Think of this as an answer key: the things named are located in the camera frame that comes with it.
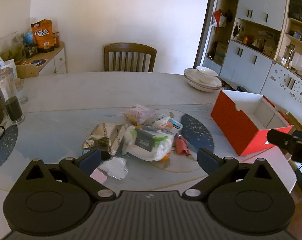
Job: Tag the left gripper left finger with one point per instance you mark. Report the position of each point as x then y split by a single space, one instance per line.
79 171

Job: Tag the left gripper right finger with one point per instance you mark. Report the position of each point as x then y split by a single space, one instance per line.
219 171

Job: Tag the pink sticky note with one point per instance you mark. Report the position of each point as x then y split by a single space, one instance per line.
98 176

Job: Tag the white plastic wrap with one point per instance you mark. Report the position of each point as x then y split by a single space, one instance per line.
115 167

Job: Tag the chicken breast pouch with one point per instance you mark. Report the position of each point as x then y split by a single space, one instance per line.
176 126

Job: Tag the white plastic tissue pack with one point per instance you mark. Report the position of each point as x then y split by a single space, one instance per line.
146 144

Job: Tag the white torn wrapper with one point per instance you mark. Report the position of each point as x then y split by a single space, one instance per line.
162 123

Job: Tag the orange tangerine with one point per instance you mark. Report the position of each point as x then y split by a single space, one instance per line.
166 157

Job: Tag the red cardboard box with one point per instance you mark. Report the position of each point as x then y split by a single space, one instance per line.
246 118

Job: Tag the pink patterned snack packet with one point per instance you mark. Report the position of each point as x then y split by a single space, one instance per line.
138 115

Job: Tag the glass jar with dark contents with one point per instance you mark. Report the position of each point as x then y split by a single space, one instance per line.
9 96

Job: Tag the stacked white plates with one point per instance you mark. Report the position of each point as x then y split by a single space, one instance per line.
202 83

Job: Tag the white bowl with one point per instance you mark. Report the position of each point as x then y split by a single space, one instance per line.
204 71

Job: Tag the white side cabinet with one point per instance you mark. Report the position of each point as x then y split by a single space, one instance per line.
43 64

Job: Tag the brown wooden chair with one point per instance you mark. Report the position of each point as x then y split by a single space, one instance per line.
129 57

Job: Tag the orange snack bag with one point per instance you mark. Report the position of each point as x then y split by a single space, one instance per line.
43 36

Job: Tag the white wall cabinet unit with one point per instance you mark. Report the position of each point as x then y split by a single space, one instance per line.
246 46

